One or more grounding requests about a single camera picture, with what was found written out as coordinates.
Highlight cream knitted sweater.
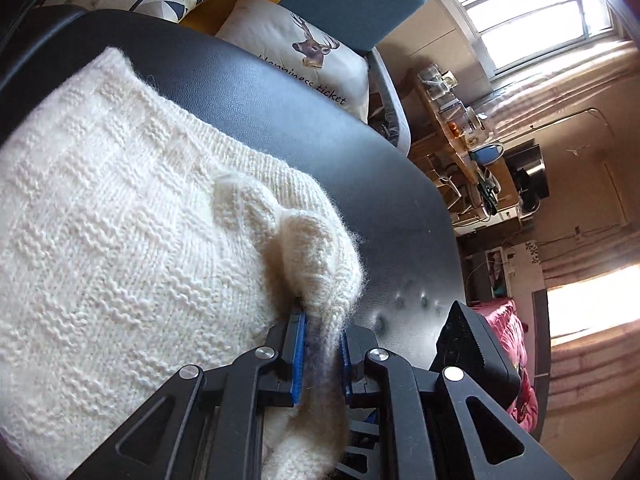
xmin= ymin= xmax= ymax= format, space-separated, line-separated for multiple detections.
xmin=1 ymin=48 xmax=362 ymax=479

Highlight blue folding chair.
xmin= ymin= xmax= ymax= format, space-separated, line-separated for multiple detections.
xmin=470 ymin=143 xmax=504 ymax=166

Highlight pink garment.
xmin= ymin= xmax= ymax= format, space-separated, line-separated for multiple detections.
xmin=473 ymin=298 xmax=538 ymax=434

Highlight black leather ottoman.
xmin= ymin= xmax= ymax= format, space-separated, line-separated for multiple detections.
xmin=1 ymin=6 xmax=463 ymax=368

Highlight wooden side table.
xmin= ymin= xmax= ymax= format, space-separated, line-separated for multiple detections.
xmin=406 ymin=70 xmax=520 ymax=236

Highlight black monitor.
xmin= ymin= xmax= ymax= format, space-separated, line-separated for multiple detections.
xmin=503 ymin=141 xmax=550 ymax=218

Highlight jars on table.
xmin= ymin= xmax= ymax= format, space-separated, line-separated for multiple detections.
xmin=418 ymin=64 xmax=489 ymax=150

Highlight pink curtain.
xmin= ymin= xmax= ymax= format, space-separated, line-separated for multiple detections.
xmin=472 ymin=40 xmax=639 ymax=141

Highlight deer print pillow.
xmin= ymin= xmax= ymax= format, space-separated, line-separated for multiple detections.
xmin=216 ymin=0 xmax=369 ymax=122

